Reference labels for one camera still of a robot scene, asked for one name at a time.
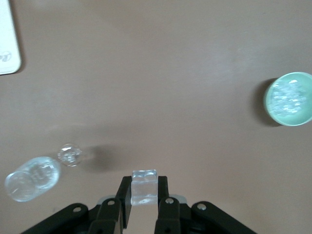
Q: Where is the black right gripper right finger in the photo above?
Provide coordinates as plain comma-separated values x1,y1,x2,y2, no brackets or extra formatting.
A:
154,175,256,234

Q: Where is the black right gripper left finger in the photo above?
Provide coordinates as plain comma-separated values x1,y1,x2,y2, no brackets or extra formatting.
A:
24,175,134,234

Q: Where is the clear ice cube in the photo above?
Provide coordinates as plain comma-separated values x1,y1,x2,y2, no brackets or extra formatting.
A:
131,170,158,206

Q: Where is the clear stemmed wine glass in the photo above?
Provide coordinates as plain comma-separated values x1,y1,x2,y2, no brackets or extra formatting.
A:
4,143,82,202

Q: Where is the clear ice cubes pile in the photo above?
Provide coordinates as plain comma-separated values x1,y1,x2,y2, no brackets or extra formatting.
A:
269,79,308,115

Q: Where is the green ceramic bowl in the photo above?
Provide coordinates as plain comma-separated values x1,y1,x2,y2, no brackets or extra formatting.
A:
263,72,312,127

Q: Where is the cream rabbit print tray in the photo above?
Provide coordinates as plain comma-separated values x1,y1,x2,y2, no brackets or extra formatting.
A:
0,0,22,76

